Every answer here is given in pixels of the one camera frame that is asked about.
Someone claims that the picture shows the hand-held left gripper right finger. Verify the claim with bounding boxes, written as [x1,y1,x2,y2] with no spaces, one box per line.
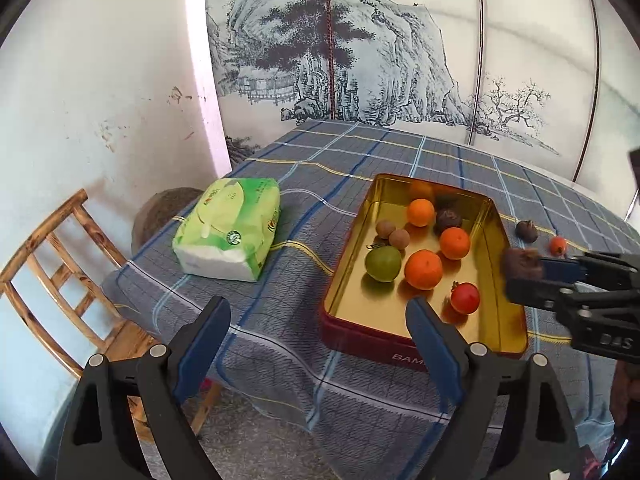
[405,296,593,480]

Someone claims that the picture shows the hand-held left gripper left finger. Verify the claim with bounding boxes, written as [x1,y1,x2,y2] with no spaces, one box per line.
[52,296,232,480]

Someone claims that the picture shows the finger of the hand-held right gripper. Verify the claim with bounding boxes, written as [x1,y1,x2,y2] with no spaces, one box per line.
[505,277,640,315]
[539,251,640,291]

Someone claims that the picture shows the small dark brown wrinkled fruit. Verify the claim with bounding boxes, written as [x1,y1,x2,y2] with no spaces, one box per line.
[501,246,545,281]

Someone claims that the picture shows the gold metal tin box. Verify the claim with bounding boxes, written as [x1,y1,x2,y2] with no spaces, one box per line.
[319,173,529,372]

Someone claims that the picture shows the red tomato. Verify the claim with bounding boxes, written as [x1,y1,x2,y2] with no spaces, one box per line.
[450,281,482,316]

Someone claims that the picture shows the large red-orange mandarin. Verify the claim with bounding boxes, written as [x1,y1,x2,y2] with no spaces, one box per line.
[404,249,445,291]

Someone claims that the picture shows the medium orange mandarin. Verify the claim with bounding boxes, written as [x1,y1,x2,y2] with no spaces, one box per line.
[439,227,472,261]

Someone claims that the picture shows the green tomato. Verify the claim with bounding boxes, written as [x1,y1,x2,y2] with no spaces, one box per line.
[365,244,403,282]

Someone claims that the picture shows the blue plaid tablecloth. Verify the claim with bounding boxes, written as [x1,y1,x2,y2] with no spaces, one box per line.
[100,120,640,480]

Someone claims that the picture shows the green tissue pack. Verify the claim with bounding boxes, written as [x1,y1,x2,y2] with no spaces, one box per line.
[172,178,282,282]

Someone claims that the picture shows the round dark purple fruit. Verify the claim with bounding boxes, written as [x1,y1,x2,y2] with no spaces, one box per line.
[434,208,463,235]

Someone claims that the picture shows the brown round stool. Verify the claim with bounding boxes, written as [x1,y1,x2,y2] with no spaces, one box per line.
[131,187,205,256]

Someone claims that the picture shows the small smooth orange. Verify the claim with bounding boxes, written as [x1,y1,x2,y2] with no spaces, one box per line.
[406,198,436,227]

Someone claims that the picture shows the wooden chair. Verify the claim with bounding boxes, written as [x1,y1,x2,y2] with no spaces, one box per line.
[0,188,223,443]

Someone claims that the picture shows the landscape ink painting panel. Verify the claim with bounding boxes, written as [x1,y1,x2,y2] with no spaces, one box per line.
[202,0,640,196]

